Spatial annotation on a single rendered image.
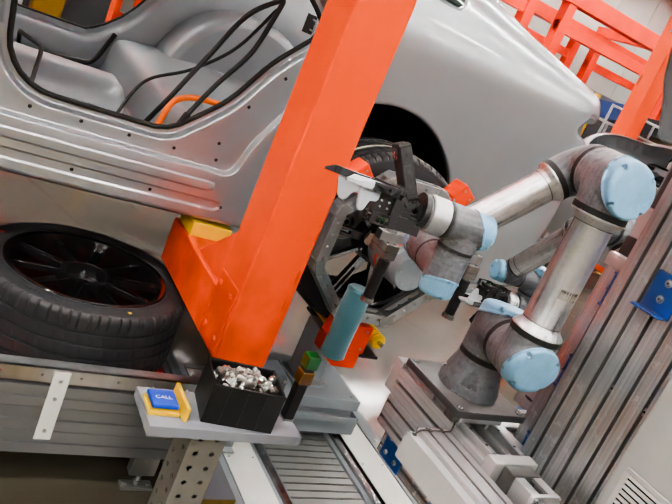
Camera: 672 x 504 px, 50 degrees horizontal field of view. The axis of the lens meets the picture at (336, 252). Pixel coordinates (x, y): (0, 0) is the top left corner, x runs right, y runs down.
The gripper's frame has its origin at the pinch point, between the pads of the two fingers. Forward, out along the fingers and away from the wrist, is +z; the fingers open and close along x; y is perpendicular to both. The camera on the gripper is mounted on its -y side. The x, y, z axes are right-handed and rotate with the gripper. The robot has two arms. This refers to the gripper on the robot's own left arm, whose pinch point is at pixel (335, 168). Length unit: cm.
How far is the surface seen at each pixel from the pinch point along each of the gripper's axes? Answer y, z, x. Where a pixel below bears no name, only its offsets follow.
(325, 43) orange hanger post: -27, -3, 55
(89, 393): 83, 24, 64
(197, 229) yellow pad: 38, 4, 108
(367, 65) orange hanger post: -25, -14, 50
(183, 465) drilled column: 87, -2, 44
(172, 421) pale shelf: 74, 5, 39
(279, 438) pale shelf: 74, -25, 43
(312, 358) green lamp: 52, -27, 48
